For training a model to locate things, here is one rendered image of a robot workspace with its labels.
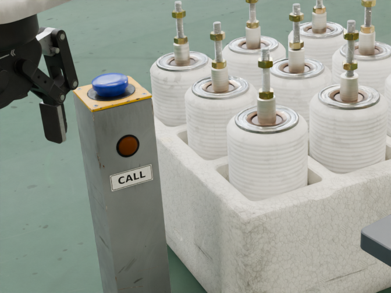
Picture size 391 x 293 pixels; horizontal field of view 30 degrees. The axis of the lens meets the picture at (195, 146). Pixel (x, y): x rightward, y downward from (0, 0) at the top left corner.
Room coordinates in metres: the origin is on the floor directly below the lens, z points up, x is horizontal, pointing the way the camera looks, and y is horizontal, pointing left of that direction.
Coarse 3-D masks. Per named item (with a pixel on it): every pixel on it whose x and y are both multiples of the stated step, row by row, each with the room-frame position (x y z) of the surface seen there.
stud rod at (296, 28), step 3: (294, 3) 0.94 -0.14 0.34; (297, 3) 0.94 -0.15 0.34; (294, 6) 0.93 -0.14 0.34; (297, 6) 0.93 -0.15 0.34; (294, 9) 0.93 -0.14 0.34; (297, 9) 0.93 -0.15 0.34; (294, 12) 0.93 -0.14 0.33; (297, 12) 0.93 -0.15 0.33; (294, 24) 0.93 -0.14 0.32; (297, 24) 0.93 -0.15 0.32; (294, 27) 0.93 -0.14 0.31; (297, 27) 0.93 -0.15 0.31; (294, 30) 0.93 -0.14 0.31; (297, 30) 0.93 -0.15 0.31; (294, 33) 0.93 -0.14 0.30; (297, 33) 0.93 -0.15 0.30; (294, 36) 0.93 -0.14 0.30; (297, 36) 0.93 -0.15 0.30; (294, 39) 0.93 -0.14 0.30; (297, 39) 0.93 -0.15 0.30
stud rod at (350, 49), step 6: (348, 24) 0.83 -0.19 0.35; (354, 24) 0.82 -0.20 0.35; (348, 30) 0.83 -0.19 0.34; (354, 30) 0.83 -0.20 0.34; (348, 42) 0.82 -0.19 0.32; (354, 42) 0.83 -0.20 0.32; (348, 48) 0.82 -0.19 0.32; (354, 48) 0.83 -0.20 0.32; (348, 54) 0.82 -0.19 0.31; (348, 60) 0.82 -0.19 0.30; (348, 72) 0.82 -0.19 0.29
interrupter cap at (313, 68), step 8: (280, 64) 0.95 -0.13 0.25; (288, 64) 0.95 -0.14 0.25; (312, 64) 0.94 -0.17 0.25; (320, 64) 0.94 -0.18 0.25; (272, 72) 0.92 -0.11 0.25; (280, 72) 0.92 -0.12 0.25; (288, 72) 0.93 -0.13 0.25; (296, 72) 0.92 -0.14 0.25; (304, 72) 0.92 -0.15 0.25; (312, 72) 0.91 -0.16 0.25; (320, 72) 0.91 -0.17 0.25
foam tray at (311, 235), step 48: (192, 192) 0.80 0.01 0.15; (240, 192) 0.74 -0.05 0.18; (288, 192) 0.73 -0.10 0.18; (336, 192) 0.73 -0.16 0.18; (384, 192) 0.76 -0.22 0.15; (192, 240) 0.81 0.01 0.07; (240, 240) 0.69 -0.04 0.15; (288, 240) 0.70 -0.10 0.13; (336, 240) 0.73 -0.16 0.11; (240, 288) 0.69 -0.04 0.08; (288, 288) 0.70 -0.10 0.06; (336, 288) 0.73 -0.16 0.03; (384, 288) 0.76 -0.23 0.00
